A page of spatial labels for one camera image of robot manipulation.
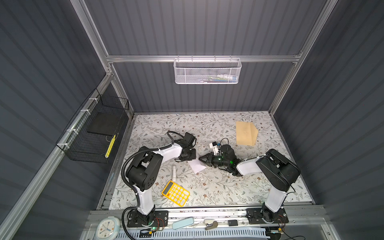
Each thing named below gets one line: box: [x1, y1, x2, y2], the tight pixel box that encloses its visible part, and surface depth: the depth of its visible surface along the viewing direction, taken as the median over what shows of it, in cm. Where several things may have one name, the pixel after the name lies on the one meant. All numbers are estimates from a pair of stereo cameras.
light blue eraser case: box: [172, 217, 194, 230], surface depth 71 cm
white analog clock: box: [95, 216, 121, 240], surface depth 71 cm
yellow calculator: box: [162, 180, 190, 207], surface depth 82 cm
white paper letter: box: [188, 159, 207, 174], surface depth 92 cm
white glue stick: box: [172, 164, 177, 183], surface depth 90 cm
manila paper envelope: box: [236, 121, 259, 146], surface depth 110 cm
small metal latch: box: [205, 221, 218, 231], surface depth 72 cm
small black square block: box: [228, 219, 238, 227], surface depth 74 cm
